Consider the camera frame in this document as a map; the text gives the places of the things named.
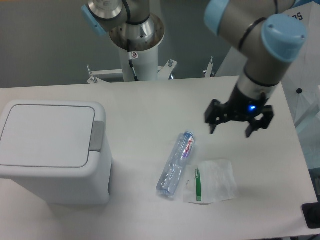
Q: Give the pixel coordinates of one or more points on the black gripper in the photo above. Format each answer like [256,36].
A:
[241,108]

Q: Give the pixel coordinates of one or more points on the white push-lid trash can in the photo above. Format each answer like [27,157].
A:
[57,150]

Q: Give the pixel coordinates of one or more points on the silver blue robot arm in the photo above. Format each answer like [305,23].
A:
[259,29]

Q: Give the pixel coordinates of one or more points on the white superior umbrella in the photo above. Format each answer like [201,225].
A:
[301,82]

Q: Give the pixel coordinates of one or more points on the clear plastic bag green strip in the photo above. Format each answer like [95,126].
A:
[209,182]

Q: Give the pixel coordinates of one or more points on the clear plastic water bottle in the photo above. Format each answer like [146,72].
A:
[176,164]

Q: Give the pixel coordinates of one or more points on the black device at table edge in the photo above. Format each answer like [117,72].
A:
[311,212]

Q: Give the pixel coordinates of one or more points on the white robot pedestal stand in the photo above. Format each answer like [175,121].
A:
[138,48]

